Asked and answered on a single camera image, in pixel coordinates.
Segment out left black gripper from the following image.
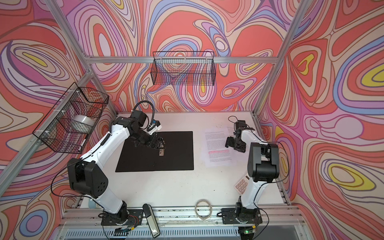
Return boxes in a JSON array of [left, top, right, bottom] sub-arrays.
[[131, 129, 167, 149]]

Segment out printed paper sheet top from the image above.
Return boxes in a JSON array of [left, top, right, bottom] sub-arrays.
[[202, 128, 233, 168]]

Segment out white black lever arch folder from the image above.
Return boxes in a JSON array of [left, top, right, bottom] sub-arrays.
[[115, 131, 194, 173]]

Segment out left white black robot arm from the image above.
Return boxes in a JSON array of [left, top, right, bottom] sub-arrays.
[[68, 117, 165, 215]]

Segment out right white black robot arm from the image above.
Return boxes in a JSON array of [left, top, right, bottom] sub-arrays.
[[225, 127, 280, 210]]

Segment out white pink calculator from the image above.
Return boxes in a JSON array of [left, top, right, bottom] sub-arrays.
[[234, 175, 250, 196]]

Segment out silver tape roll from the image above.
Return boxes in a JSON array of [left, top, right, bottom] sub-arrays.
[[72, 115, 95, 127]]

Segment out light blue stapler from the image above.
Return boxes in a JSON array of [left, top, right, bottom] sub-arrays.
[[88, 199, 97, 209]]

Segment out black handheld scanner device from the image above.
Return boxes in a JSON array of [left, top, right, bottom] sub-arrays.
[[143, 204, 161, 239]]

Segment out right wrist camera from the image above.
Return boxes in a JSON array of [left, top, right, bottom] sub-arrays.
[[234, 120, 248, 130]]

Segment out black wire basket left wall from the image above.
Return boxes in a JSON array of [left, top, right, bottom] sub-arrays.
[[33, 83, 109, 154]]

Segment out black wire basket wall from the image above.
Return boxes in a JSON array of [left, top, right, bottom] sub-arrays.
[[151, 51, 216, 86], [33, 83, 109, 154]]

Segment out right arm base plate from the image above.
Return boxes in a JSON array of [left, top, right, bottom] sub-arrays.
[[218, 208, 263, 226]]

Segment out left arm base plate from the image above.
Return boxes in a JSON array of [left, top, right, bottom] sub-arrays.
[[98, 209, 144, 227]]

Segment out black wire basket back wall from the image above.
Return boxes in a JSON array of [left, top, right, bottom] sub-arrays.
[[151, 51, 216, 86]]

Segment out coiled white cable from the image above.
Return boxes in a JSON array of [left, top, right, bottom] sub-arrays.
[[194, 198, 213, 221]]

